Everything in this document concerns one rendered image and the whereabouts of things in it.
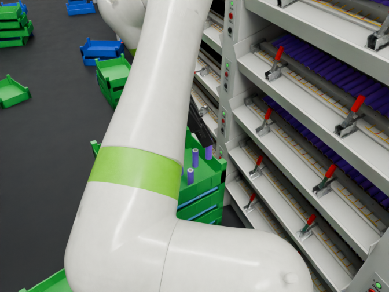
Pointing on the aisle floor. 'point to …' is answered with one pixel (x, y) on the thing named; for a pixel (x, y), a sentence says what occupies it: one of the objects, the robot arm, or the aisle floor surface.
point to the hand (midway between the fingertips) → (202, 132)
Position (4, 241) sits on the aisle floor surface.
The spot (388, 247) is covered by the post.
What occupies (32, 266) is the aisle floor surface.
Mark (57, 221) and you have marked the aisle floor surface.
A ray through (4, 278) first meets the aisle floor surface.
